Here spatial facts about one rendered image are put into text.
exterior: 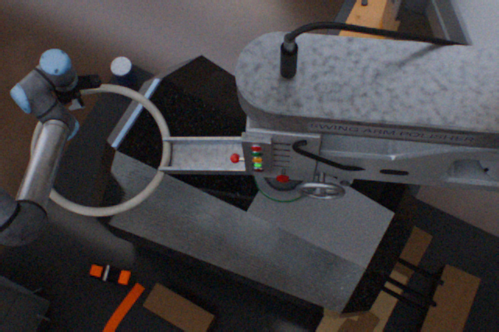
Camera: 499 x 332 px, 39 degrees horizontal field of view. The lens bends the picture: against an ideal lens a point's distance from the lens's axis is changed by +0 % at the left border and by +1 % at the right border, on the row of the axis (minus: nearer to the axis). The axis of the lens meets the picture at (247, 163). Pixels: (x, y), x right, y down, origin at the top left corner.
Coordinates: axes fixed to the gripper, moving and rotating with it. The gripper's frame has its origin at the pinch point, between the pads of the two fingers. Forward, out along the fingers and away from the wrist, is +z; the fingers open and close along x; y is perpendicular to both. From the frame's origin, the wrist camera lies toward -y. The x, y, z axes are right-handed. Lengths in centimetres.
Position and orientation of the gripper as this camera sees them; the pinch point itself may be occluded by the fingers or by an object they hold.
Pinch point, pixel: (81, 99)
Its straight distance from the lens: 268.2
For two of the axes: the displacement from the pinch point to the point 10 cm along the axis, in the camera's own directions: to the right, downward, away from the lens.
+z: -0.5, 2.8, 9.6
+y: -9.1, 3.9, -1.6
